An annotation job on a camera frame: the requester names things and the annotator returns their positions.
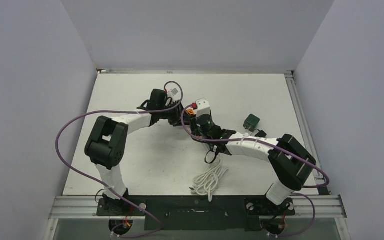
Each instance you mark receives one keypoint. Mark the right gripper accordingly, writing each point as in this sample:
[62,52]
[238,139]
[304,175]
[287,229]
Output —
[196,131]

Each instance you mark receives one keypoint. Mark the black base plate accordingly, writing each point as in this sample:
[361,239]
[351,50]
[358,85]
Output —
[196,213]

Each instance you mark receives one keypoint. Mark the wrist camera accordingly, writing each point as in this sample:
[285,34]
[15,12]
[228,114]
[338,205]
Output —
[175,94]
[201,107]

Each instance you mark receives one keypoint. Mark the aluminium right rail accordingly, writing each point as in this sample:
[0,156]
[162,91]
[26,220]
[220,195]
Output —
[305,130]

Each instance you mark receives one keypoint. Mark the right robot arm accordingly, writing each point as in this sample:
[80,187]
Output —
[291,162]

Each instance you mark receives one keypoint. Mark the aluminium front rail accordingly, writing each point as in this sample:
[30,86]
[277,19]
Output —
[77,208]

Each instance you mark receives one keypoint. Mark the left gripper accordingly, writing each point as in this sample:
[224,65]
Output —
[177,120]

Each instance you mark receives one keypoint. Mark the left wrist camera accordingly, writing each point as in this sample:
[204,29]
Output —
[175,94]

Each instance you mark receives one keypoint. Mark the green cube plug adapter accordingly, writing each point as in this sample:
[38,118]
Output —
[251,122]

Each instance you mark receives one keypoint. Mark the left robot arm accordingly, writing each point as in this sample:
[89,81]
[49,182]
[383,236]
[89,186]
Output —
[107,142]

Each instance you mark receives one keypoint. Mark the aluminium rail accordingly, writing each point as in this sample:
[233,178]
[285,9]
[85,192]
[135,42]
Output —
[77,208]
[305,130]

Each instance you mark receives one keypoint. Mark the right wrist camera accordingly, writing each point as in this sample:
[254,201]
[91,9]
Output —
[201,107]

